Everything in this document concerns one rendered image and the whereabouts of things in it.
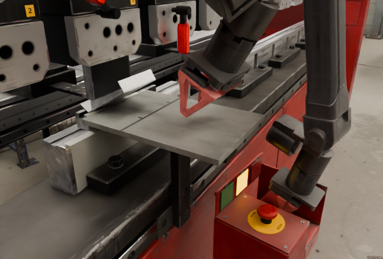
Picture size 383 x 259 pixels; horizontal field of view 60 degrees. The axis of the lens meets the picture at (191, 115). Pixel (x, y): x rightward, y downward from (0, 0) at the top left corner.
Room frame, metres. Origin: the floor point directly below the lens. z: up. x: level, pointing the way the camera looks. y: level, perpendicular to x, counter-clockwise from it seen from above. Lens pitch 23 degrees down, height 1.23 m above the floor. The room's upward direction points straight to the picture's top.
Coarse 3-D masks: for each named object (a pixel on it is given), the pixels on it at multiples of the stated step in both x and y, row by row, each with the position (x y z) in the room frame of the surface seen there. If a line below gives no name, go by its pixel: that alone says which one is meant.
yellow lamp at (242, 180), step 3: (246, 171) 0.62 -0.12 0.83; (243, 174) 0.61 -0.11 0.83; (246, 174) 0.62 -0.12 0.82; (240, 177) 0.59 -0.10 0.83; (243, 177) 0.61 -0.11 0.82; (246, 177) 0.62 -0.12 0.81; (237, 180) 0.59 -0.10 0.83; (240, 180) 0.60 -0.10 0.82; (243, 180) 0.61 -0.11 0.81; (246, 180) 0.62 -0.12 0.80; (237, 183) 0.59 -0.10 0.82; (240, 183) 0.60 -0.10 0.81; (243, 183) 0.61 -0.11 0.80; (246, 183) 0.62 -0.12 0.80; (237, 186) 0.59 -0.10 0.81; (240, 186) 0.60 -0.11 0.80; (243, 186) 0.61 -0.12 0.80; (237, 189) 0.59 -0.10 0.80; (240, 189) 0.60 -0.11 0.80; (237, 192) 0.59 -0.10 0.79
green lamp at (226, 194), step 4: (232, 184) 0.57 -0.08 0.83; (228, 188) 0.56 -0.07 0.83; (232, 188) 0.57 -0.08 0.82; (224, 192) 0.55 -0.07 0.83; (228, 192) 0.56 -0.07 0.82; (232, 192) 0.57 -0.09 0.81; (224, 196) 0.55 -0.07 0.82; (228, 196) 0.56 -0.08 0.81; (232, 196) 0.57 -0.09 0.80; (224, 200) 0.55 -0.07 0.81; (228, 200) 0.56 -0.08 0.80; (224, 204) 0.55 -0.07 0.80
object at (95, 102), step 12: (120, 60) 0.62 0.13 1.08; (84, 72) 0.56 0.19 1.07; (96, 72) 0.57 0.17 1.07; (108, 72) 0.59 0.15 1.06; (120, 72) 0.62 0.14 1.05; (84, 84) 0.57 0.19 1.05; (96, 84) 0.56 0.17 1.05; (108, 84) 0.59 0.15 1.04; (96, 96) 0.56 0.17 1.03; (108, 96) 0.60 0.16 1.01
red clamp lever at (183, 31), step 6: (180, 6) 0.70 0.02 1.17; (186, 6) 0.69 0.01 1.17; (174, 12) 0.71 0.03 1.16; (180, 12) 0.69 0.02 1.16; (186, 12) 0.69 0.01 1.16; (180, 18) 0.70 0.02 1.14; (186, 18) 0.70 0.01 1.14; (180, 24) 0.70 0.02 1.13; (186, 24) 0.69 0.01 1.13; (180, 30) 0.69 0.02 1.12; (186, 30) 0.69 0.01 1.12; (180, 36) 0.69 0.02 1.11; (186, 36) 0.69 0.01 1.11; (180, 42) 0.69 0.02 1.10; (186, 42) 0.69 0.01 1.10; (180, 48) 0.69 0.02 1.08; (186, 48) 0.69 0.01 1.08
